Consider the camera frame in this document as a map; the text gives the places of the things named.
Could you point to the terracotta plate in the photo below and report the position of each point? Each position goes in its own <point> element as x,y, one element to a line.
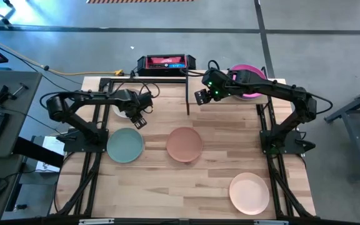
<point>184,144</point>

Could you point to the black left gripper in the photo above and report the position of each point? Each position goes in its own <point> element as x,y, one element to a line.
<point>139,109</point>

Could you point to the white paper sheet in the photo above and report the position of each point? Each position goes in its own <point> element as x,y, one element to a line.
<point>53,145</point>

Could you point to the small black connector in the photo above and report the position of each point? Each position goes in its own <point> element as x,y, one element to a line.
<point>21,206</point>

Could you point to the black frame rails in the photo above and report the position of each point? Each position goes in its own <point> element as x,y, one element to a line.
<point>93,184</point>
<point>274,187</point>

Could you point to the grey side desk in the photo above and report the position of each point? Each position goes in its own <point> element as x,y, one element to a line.
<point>14,78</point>

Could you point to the pale grey plate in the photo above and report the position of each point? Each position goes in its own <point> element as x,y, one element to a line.
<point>119,112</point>

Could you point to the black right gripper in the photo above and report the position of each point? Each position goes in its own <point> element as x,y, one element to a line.
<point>206,96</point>

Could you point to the black desk support beam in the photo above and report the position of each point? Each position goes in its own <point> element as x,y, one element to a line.
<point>36,151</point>

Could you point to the black desk clamp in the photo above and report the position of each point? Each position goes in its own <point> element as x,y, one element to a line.
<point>0,95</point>

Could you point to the pale teal plate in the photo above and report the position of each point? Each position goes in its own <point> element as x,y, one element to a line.
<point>125,145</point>

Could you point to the magenta pink plate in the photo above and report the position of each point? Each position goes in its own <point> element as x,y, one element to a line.
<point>255,69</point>

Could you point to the black red power station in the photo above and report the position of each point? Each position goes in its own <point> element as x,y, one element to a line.
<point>164,62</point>

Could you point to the black shelf post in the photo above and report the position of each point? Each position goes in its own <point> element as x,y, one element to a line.
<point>187,104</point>

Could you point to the peach plate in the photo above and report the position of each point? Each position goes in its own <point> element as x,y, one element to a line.
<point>249,193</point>

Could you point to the silver metal bracket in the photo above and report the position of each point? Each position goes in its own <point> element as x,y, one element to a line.
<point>270,222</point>
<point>95,221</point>

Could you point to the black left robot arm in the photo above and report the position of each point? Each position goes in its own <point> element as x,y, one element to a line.
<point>105,97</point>

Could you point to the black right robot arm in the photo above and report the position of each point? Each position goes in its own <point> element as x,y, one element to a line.
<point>277,89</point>

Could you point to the black frame crossbar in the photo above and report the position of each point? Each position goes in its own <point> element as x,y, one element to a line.
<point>167,80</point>
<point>152,222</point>

